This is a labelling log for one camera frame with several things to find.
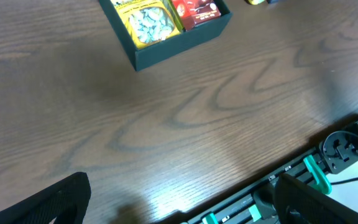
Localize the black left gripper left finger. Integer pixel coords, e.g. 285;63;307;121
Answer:
0;172;91;224

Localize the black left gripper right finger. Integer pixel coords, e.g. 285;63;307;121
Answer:
273;174;358;224

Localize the dark green box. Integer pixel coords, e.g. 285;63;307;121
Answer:
99;0;232;72

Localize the yellow sunflower seed bag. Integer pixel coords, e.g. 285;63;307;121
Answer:
111;0;181;49

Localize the blue small candy box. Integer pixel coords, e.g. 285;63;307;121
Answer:
266;0;281;4

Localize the yellow Mentos bottle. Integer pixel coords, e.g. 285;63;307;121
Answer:
245;0;265;6

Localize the red Hello Panda box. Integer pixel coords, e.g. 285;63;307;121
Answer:
172;0;221;30

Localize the green purple Pretz box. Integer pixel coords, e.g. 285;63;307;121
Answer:
162;0;185;32

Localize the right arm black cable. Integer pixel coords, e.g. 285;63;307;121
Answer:
329;172;358;186

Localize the green clamp on rail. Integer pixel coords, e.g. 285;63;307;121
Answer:
249;205;262;222

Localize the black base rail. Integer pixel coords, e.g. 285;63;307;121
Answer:
154;108;358;224

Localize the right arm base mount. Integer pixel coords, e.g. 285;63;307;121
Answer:
319;123;358;174

